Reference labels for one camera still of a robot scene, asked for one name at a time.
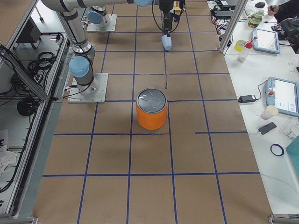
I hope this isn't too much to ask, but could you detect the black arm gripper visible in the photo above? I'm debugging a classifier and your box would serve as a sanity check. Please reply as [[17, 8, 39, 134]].
[[158, 0, 174, 37]]

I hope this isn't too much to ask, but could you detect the light blue plastic cup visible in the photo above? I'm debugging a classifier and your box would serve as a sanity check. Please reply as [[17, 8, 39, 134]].
[[161, 35, 172, 51]]

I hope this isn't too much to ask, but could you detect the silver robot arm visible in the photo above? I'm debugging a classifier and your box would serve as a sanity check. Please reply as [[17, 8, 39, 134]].
[[85, 0, 174, 37], [42, 0, 160, 95]]

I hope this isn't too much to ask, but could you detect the person's hand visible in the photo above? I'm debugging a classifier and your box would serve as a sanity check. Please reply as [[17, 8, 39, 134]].
[[267, 5, 279, 16]]

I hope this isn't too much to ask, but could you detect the yellow tape roll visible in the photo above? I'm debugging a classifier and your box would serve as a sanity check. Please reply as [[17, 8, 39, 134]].
[[234, 40, 246, 52]]

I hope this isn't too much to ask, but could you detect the clear bottle red cap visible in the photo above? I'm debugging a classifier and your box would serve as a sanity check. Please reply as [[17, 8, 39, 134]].
[[237, 40, 253, 63]]

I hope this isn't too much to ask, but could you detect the orange canister with grey lid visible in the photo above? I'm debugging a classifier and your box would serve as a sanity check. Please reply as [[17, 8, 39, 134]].
[[136, 88, 168, 130]]

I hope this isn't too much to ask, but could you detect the far teach pendant tablet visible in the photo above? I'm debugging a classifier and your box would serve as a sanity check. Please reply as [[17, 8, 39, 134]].
[[251, 28, 280, 55]]

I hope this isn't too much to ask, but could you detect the teach pendant tablet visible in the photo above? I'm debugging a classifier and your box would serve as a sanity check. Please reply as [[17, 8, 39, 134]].
[[251, 28, 280, 55], [265, 77, 299, 117]]

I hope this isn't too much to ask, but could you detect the black power adapter brick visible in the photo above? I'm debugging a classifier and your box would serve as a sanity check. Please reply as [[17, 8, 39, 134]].
[[238, 95, 257, 103]]

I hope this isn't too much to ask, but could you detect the near teach pendant tablet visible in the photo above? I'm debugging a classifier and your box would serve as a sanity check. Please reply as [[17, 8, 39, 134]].
[[265, 77, 299, 117]]

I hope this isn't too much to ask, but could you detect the black smartphone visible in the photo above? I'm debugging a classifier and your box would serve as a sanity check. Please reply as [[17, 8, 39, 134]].
[[258, 122, 277, 135]]

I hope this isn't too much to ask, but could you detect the white crumpled cloth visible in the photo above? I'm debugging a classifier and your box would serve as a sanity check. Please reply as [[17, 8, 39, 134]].
[[0, 145, 17, 176]]

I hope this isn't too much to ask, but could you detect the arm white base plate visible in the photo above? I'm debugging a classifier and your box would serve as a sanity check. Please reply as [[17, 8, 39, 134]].
[[67, 73, 109, 104], [87, 13, 117, 33]]

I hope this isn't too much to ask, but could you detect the aluminium frame post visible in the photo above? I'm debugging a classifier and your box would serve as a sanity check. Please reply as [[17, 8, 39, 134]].
[[218, 0, 247, 53]]

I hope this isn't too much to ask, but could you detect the blue tape ring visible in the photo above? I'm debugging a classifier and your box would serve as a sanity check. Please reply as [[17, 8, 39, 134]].
[[270, 144, 285, 157]]

